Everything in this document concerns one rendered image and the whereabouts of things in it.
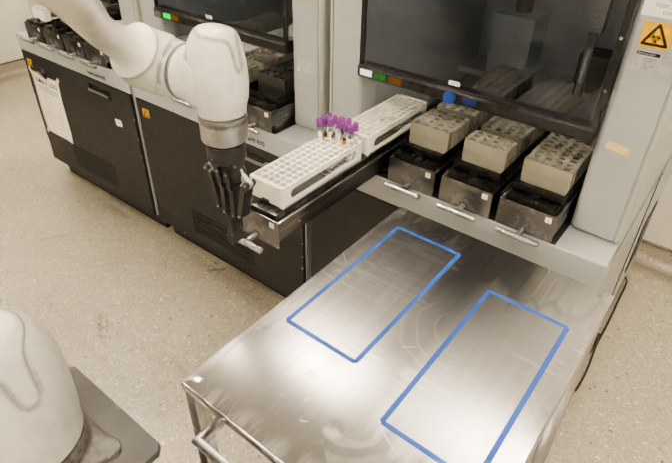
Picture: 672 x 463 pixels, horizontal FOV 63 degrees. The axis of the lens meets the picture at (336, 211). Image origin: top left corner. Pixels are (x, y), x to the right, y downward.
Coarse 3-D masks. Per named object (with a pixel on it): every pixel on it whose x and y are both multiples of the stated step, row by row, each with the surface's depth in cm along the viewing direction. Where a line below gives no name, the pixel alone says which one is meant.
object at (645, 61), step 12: (648, 24) 101; (660, 24) 99; (648, 36) 101; (660, 36) 100; (636, 48) 104; (660, 48) 101; (636, 60) 104; (648, 60) 103; (660, 60) 102; (648, 72) 104; (660, 72) 103; (612, 144) 114
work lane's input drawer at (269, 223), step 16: (400, 144) 148; (368, 160) 139; (384, 160) 144; (336, 176) 130; (352, 176) 133; (368, 176) 140; (320, 192) 127; (336, 192) 130; (256, 208) 119; (272, 208) 119; (288, 208) 119; (304, 208) 122; (320, 208) 127; (256, 224) 121; (272, 224) 117; (288, 224) 119; (240, 240) 120; (272, 240) 120
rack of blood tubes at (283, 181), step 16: (304, 144) 133; (320, 144) 134; (336, 144) 133; (288, 160) 126; (304, 160) 128; (320, 160) 127; (336, 160) 129; (352, 160) 135; (256, 176) 120; (272, 176) 120; (288, 176) 122; (304, 176) 121; (320, 176) 132; (256, 192) 122; (272, 192) 118; (288, 192) 118; (304, 192) 123
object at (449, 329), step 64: (384, 256) 105; (448, 256) 106; (512, 256) 106; (320, 320) 91; (384, 320) 91; (448, 320) 92; (512, 320) 92; (576, 320) 92; (192, 384) 80; (256, 384) 80; (320, 384) 80; (384, 384) 81; (448, 384) 81; (512, 384) 81; (576, 384) 110; (256, 448) 73; (320, 448) 72; (384, 448) 72; (448, 448) 72; (512, 448) 72
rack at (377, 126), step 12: (396, 96) 160; (408, 96) 159; (372, 108) 152; (384, 108) 153; (396, 108) 153; (408, 108) 152; (420, 108) 153; (360, 120) 145; (372, 120) 146; (384, 120) 146; (396, 120) 145; (408, 120) 154; (360, 132) 140; (372, 132) 140; (384, 132) 142; (396, 132) 148; (372, 144) 139
